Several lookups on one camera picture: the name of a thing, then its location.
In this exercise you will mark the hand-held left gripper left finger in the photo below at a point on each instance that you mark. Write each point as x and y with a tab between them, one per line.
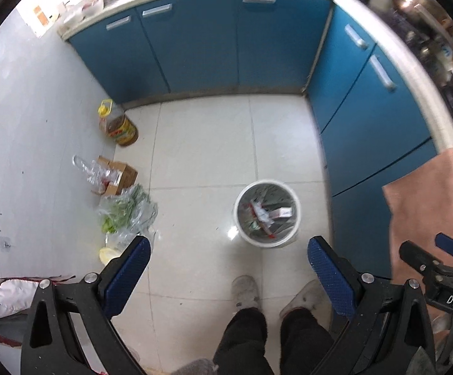
129	275

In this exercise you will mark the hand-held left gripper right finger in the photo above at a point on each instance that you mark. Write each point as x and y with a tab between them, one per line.
329	277

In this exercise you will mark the white trash bin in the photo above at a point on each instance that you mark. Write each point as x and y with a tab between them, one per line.
267	214

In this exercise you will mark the pale yellow round object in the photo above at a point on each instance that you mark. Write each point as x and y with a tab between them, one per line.
107	254

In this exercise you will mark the grey right slipper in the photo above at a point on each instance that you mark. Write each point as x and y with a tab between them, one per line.
302	299

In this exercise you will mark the grey slipper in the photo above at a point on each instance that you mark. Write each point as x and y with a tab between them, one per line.
302	299
246	291

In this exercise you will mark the pink towel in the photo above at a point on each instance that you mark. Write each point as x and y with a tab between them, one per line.
429	211

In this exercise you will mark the blue cabinet door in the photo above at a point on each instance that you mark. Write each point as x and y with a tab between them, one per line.
378	125
119	58
195	47
277	47
334	66
361	234

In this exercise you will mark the plastic bag of green vegetables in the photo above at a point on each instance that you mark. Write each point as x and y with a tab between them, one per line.
126	211

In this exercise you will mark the person's right leg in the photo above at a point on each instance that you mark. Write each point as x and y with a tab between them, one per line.
302	340

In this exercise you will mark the person's leg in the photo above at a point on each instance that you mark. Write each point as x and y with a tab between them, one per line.
302	340
242	343

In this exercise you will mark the grey left slipper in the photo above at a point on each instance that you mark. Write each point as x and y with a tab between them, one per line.
246	291

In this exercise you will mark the red white wrapper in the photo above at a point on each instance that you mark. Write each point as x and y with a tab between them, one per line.
263	215

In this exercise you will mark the brown cardboard box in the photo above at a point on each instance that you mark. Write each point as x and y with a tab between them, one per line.
119	177

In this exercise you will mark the person's left leg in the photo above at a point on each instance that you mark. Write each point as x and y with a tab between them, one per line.
242	343

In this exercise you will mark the clear plastic bag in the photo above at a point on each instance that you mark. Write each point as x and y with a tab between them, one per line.
85	7
87	170

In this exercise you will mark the grey fuzzy cloth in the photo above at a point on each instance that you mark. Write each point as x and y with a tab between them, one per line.
195	368

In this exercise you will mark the white red cloth bag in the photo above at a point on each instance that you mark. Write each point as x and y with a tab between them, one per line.
5	297

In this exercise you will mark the yellow cooking oil bottle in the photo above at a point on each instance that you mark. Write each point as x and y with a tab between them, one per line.
119	127

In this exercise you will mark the blue kitchen cabinets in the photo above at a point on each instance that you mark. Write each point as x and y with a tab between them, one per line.
402	52

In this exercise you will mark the small wall hook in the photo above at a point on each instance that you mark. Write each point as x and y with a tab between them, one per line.
5	243

